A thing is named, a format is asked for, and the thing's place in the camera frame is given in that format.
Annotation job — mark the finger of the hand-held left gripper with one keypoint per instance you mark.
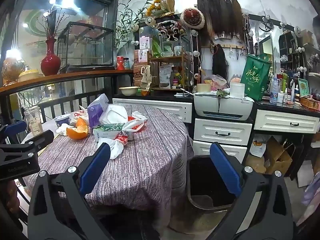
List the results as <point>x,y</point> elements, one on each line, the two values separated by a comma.
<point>15,129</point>
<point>42,137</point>

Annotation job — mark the green white carton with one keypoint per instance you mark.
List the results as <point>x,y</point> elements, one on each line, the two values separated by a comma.
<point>107,131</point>

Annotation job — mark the dark ornate headdress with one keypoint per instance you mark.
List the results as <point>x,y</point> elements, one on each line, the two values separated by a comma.
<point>170,28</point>

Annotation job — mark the green tote bag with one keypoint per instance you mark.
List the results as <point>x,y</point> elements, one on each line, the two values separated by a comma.
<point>255,80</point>

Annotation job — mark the white printer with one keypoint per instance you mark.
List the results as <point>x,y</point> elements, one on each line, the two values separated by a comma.
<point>220,107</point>

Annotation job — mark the glass terrarium tank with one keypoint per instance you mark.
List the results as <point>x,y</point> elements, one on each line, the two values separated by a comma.
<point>85,45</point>

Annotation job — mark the hanging brown hair bundle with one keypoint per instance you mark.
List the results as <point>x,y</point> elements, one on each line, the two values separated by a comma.
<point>220,17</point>

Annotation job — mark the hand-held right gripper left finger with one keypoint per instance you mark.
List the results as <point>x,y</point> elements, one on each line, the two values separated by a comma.
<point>95,166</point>

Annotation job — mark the wooden shelf rack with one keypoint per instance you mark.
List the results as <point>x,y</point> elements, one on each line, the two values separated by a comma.
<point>156,67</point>

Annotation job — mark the small orange peel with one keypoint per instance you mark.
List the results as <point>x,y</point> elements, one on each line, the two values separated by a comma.
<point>81,122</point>

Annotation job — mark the brown cardboard box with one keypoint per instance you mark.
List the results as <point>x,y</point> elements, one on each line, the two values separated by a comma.
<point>278,157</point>

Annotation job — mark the purple white packet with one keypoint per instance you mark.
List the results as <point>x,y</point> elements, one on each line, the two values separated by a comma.
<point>96,110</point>

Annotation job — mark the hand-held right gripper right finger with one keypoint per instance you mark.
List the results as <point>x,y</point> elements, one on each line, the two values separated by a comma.
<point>225,167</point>

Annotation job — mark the teal picture frame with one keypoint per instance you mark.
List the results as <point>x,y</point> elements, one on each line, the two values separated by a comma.
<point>303,87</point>

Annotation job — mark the sunflower bouquet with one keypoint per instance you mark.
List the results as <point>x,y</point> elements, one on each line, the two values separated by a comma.
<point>157,7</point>

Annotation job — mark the white face mask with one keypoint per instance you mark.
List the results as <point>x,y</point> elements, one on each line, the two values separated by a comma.
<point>113,113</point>

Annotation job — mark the clear water bottle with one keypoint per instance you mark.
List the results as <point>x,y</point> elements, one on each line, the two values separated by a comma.
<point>274,92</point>

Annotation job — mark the yellow lidded container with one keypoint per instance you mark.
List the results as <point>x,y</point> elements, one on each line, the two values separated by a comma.
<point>28,75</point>

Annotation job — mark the crumpled white plastic bag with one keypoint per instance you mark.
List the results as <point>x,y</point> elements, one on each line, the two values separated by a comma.
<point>115,148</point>

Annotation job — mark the white bag orange print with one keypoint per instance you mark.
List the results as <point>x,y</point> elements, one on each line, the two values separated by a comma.
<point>257,148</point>

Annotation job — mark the white cabinet front panel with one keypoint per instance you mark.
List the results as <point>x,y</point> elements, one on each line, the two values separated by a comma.
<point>160,108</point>

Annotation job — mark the white crumpled tissue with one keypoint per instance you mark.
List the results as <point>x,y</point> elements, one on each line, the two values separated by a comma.
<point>62,130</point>

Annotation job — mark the white paper roll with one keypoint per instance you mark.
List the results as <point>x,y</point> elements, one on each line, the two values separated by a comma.
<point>237,90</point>

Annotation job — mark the purple cloth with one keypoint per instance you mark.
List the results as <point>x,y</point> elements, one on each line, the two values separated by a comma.
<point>311,195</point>

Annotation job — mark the black hair wig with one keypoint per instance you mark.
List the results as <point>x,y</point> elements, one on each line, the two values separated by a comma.
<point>220,62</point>

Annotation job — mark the black trash bin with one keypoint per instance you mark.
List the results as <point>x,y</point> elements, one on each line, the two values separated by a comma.
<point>200,180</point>

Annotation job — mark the red fur-trimmed hat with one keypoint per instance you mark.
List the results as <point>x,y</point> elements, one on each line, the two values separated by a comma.
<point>192,17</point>

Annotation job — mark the pink plastic bag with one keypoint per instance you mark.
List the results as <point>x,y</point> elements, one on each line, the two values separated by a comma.
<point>217,81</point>

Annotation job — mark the dry branches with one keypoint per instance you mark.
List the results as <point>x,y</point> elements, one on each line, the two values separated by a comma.
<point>51,22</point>

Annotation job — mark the large orange peel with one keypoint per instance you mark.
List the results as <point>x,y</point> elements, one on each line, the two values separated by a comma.
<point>76,133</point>

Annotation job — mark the red tin can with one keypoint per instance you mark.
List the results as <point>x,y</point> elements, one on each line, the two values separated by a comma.
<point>120,63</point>

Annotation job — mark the cream bowl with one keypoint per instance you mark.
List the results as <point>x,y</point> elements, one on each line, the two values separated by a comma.
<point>128,90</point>

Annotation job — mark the purple striped tablecloth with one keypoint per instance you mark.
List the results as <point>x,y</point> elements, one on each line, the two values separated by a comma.
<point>140,160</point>

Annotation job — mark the red vase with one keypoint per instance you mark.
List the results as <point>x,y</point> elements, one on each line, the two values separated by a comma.
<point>50,63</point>

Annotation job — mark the green leafy plant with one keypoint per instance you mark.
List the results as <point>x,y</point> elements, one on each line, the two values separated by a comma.
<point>123,27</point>

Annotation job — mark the brown paper coffee bag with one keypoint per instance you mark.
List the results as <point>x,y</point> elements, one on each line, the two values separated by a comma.
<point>145,80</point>

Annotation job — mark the glass jar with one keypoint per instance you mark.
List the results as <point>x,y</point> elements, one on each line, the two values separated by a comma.
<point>33,121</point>

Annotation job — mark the wide white drawer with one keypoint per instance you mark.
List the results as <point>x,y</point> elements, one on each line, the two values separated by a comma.
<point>285,121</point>

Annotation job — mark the amber globe ornament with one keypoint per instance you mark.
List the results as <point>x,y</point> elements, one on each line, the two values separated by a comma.
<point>12,70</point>

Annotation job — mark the blue lid jar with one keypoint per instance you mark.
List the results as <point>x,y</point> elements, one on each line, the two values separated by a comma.
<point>126,63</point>

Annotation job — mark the wooden railing ledge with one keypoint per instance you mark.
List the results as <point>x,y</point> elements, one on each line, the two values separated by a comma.
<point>75,74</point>

